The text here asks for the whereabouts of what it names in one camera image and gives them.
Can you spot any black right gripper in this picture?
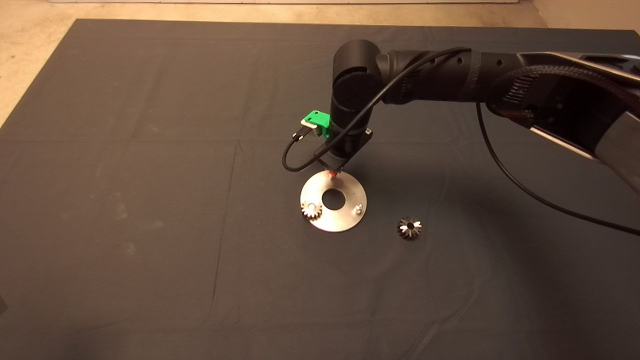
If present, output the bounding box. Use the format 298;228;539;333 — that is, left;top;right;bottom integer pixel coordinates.
315;127;374;179

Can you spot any round metal carrier plate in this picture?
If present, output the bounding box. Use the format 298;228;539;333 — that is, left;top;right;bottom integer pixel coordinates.
300;170;368;233

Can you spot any dark grey table cloth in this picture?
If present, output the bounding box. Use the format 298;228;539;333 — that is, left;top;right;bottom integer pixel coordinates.
0;19;640;360

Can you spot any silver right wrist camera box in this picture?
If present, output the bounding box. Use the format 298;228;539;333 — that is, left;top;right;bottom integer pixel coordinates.
292;119;321;141

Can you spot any green right camera mount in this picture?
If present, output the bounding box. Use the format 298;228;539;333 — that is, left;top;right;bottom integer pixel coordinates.
300;110;331;139

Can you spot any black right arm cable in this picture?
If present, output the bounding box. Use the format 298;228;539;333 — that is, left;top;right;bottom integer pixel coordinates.
281;46;640;236

